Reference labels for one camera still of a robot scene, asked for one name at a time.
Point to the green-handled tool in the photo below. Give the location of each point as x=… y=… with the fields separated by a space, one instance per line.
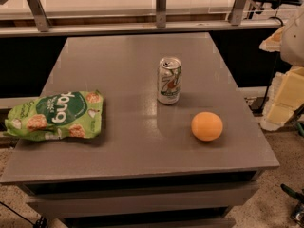
x=298 y=213

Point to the green snack bag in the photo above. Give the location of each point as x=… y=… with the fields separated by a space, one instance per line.
x=75 y=114

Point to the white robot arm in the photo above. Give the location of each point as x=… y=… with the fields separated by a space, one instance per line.
x=292 y=40

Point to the middle metal railing bracket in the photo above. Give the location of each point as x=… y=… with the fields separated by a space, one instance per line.
x=160 y=14

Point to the grey drawer cabinet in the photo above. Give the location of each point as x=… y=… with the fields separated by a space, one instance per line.
x=146 y=168

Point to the right metal railing bracket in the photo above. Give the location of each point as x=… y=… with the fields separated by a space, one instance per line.
x=235 y=16

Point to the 7up soda can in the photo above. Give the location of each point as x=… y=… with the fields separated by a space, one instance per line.
x=169 y=80

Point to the yellow foam block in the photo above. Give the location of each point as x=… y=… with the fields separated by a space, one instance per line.
x=286 y=96

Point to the metal railing bracket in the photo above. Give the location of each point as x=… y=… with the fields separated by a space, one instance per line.
x=39 y=16
x=160 y=14
x=235 y=16

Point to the orange fruit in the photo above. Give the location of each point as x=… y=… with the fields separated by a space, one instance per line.
x=206 y=126

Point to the left metal railing bracket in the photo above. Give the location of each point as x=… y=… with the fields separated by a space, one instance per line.
x=39 y=16

